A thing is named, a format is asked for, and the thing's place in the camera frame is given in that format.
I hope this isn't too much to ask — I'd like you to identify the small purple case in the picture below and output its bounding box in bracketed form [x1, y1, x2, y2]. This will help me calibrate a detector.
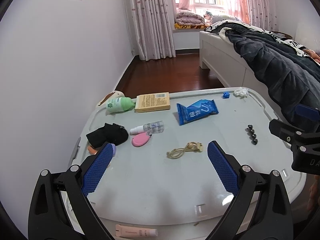
[110, 144, 116, 157]

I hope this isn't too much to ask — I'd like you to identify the person's right hand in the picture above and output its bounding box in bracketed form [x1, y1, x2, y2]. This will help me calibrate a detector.
[307, 175, 319, 211]

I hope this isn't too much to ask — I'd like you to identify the peach lip balm stick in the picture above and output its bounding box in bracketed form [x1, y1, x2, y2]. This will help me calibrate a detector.
[87, 146, 98, 155]

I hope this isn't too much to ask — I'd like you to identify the black bead hair clip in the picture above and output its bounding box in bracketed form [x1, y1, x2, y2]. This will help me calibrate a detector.
[246, 124, 258, 145]

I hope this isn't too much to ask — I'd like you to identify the pink oval key fob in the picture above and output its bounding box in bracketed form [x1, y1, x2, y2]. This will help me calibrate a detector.
[131, 132, 152, 147]

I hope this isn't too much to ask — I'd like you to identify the pink cosmetic tube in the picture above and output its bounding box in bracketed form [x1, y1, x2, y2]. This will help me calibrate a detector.
[116, 224, 158, 238]

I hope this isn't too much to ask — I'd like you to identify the green plush-cap bottle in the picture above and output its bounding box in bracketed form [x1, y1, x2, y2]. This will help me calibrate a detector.
[106, 97, 136, 114]

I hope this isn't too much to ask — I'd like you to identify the blue cotton swab packet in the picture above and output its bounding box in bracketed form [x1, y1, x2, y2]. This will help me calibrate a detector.
[176, 99, 219, 126]

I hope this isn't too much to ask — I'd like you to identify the clear spray bottle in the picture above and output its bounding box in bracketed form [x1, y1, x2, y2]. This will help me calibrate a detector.
[130, 121, 164, 135]

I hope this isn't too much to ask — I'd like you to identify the crumpled white tissue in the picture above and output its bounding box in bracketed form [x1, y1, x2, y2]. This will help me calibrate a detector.
[233, 87, 248, 98]

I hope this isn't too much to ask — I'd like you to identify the small blue toy brick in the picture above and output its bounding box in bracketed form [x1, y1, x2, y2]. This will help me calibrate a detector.
[222, 92, 230, 99]

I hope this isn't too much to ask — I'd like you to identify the coral pink blanket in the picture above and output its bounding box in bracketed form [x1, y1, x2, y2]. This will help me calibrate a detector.
[303, 49, 320, 63]

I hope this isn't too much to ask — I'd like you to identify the beige book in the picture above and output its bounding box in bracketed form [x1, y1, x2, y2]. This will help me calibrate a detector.
[135, 92, 170, 113]

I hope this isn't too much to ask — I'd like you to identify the black white patterned bedsheet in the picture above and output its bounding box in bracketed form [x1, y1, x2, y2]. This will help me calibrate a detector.
[204, 19, 319, 67]

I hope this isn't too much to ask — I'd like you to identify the right pink curtain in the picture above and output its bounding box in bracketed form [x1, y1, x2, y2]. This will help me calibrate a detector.
[240, 0, 279, 32]

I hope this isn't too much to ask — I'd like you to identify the pink curtain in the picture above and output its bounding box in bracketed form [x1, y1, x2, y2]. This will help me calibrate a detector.
[124, 0, 176, 61]
[240, 0, 279, 32]

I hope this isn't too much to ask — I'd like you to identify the left pink curtain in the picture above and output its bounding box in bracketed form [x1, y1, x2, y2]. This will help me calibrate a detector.
[124, 0, 176, 61]

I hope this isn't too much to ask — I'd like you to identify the folded pink quilt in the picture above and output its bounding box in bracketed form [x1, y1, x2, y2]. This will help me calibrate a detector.
[174, 9, 206, 30]

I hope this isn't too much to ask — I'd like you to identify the beige hair tie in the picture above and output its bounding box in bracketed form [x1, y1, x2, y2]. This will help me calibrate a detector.
[166, 141, 203, 160]

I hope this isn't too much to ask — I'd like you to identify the white bed frame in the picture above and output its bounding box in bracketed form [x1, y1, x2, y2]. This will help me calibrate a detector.
[200, 31, 281, 116]

